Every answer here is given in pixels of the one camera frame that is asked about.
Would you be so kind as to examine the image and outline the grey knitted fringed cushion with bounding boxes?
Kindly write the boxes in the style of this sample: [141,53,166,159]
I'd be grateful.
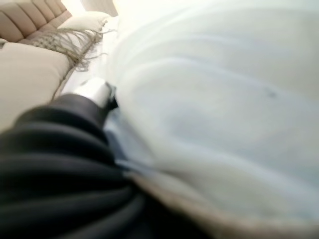
[24,27,118,72]

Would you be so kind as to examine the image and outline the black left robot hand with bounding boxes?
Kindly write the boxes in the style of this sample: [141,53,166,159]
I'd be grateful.
[0,78,215,239]

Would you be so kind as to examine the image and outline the white duvet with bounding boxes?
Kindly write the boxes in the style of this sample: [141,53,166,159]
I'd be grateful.
[99,0,319,239]

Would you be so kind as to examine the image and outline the large beige pillow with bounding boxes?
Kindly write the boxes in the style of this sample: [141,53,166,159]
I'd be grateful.
[0,41,72,133]

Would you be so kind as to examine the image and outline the tufted upholstered headboard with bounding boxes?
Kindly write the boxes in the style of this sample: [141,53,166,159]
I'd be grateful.
[0,0,73,43]

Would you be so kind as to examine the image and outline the beige bed cover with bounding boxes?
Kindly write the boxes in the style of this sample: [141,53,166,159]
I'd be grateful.
[129,174,319,239]

